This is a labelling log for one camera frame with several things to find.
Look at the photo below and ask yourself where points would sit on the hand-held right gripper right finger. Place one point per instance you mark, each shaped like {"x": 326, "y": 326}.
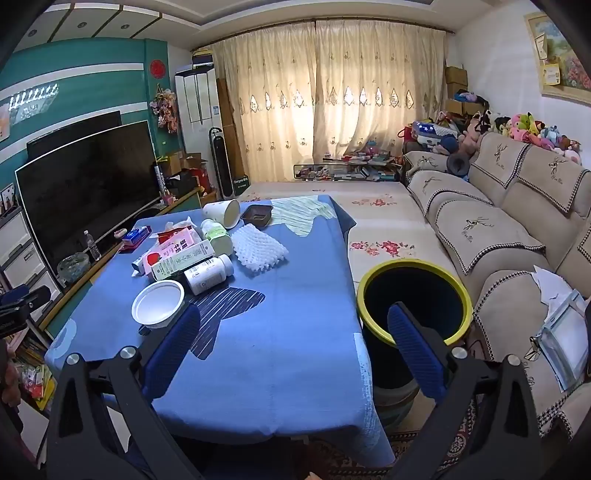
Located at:
{"x": 415, "y": 350}

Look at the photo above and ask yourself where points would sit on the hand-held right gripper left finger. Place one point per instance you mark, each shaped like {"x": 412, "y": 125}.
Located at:
{"x": 173, "y": 350}

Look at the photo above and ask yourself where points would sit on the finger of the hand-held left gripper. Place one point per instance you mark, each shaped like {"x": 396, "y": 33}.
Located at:
{"x": 21, "y": 311}

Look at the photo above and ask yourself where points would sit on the white plastic bowl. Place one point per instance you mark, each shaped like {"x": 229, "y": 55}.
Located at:
{"x": 157, "y": 302}

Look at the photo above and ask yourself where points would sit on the black yellow-rimmed trash bin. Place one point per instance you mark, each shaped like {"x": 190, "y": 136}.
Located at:
{"x": 401, "y": 286}

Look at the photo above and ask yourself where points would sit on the white pill bottle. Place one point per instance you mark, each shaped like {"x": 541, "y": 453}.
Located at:
{"x": 207, "y": 273}

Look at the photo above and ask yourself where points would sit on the green white carton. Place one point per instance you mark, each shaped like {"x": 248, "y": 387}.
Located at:
{"x": 182, "y": 259}

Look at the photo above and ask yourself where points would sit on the pink white milk carton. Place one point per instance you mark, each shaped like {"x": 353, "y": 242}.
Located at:
{"x": 154, "y": 259}

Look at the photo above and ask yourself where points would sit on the red packet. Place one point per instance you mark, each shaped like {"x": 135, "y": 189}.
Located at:
{"x": 178, "y": 239}

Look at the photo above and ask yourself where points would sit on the green white plastic bottle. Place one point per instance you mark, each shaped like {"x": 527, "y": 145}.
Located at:
{"x": 214, "y": 233}

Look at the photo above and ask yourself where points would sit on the white tissue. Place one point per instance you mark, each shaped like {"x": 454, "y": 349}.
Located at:
{"x": 178, "y": 225}

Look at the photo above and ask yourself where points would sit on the white foam net sleeve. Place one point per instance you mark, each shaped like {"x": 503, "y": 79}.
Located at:
{"x": 258, "y": 247}

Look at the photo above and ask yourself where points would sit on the white paper cup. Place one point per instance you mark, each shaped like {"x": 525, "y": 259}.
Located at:
{"x": 221, "y": 213}

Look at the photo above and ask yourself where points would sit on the brown plastic tray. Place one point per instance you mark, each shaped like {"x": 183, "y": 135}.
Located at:
{"x": 256, "y": 214}

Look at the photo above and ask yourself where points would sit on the person's left forearm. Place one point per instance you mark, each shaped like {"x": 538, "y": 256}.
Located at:
{"x": 8, "y": 378}

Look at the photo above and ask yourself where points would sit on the green plastic stool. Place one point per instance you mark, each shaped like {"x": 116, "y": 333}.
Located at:
{"x": 390, "y": 401}

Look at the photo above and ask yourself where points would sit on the glass ashtray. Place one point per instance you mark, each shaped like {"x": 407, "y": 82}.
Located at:
{"x": 73, "y": 268}

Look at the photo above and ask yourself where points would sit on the clear water bottle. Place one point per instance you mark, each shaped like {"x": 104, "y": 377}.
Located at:
{"x": 92, "y": 245}

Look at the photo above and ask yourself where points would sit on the red patterned carpet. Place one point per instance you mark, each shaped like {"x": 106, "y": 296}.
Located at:
{"x": 457, "y": 443}

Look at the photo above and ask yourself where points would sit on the blue red small box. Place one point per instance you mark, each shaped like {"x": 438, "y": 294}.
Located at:
{"x": 135, "y": 237}

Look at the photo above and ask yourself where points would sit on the blue patterned tablecloth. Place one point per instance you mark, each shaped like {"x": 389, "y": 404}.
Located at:
{"x": 286, "y": 300}

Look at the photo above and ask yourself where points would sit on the cream floral mat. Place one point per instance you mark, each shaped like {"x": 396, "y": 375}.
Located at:
{"x": 383, "y": 221}

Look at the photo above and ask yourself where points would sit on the large black television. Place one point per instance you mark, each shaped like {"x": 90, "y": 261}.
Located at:
{"x": 87, "y": 194}

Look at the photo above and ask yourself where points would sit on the clear plastic document bag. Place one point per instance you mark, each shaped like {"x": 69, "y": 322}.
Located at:
{"x": 561, "y": 339}

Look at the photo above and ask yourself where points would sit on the white papers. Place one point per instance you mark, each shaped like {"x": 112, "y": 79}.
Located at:
{"x": 549, "y": 286}

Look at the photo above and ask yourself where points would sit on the beige sofa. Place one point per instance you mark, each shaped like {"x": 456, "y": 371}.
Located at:
{"x": 498, "y": 217}

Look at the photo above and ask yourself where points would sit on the open cardboard box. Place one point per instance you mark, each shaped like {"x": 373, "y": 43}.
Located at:
{"x": 184, "y": 162}

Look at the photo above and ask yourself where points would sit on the grey neck pillow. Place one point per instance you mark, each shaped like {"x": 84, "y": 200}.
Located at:
{"x": 458, "y": 162}

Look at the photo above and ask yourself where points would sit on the cluttered glass coffee table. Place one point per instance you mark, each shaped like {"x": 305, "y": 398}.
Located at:
{"x": 346, "y": 170}

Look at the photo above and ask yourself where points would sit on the black tower fan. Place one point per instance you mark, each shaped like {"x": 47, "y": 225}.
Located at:
{"x": 220, "y": 159}

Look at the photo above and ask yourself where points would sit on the artificial flower bouquet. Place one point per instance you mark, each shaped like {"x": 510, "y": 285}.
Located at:
{"x": 166, "y": 108}

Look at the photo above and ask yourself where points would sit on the pile of plush toys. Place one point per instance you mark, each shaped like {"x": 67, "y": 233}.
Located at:
{"x": 531, "y": 129}

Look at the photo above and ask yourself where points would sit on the stack of cardboard boxes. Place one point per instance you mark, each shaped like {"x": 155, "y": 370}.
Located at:
{"x": 457, "y": 87}

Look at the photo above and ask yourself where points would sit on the beige embroidered curtains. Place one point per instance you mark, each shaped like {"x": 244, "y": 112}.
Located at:
{"x": 323, "y": 92}

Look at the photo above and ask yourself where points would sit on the framed flower painting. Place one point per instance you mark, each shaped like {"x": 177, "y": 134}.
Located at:
{"x": 561, "y": 55}

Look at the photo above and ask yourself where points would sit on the crystal wall light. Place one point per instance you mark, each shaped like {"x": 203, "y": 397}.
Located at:
{"x": 34, "y": 101}

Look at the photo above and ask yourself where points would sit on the red round wall ornament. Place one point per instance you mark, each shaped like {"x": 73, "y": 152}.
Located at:
{"x": 158, "y": 68}

